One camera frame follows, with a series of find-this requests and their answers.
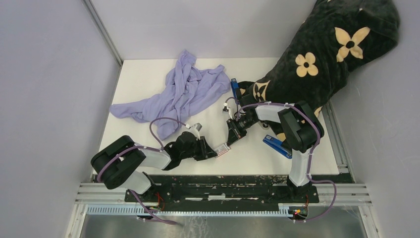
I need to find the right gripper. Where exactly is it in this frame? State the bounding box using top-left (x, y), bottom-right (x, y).
top-left (226, 115), bottom-right (257, 146)

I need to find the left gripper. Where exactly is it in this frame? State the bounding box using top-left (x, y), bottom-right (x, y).
top-left (180, 135), bottom-right (217, 161)

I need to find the red white staple box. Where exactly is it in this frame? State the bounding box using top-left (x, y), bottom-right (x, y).
top-left (214, 143), bottom-right (231, 158)

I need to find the beige and black stapler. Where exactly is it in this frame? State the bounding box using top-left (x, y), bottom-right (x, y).
top-left (259, 121), bottom-right (270, 130)

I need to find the blue stapler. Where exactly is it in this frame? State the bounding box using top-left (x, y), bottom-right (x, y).
top-left (230, 78), bottom-right (242, 100)
top-left (263, 135), bottom-right (292, 159)

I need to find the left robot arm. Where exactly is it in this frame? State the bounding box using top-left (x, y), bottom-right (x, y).
top-left (91, 132), bottom-right (217, 202)

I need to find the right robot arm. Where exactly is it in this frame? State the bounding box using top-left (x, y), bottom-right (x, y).
top-left (226, 101), bottom-right (324, 202)

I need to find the lavender crumpled cloth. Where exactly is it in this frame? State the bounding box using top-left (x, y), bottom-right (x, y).
top-left (109, 50), bottom-right (231, 140)

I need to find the black floral blanket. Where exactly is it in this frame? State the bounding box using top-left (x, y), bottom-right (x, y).
top-left (238, 0), bottom-right (401, 145)

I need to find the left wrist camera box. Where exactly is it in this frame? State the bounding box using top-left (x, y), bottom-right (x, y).
top-left (189, 123), bottom-right (202, 139)

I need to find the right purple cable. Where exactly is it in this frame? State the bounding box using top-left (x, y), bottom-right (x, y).
top-left (224, 97), bottom-right (338, 223)

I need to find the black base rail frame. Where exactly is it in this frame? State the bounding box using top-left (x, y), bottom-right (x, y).
top-left (139, 175), bottom-right (333, 212)

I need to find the slotted cable duct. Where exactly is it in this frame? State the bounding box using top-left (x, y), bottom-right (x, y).
top-left (86, 205), bottom-right (291, 218)

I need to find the aluminium rail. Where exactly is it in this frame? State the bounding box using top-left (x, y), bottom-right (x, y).
top-left (75, 183), bottom-right (372, 206)

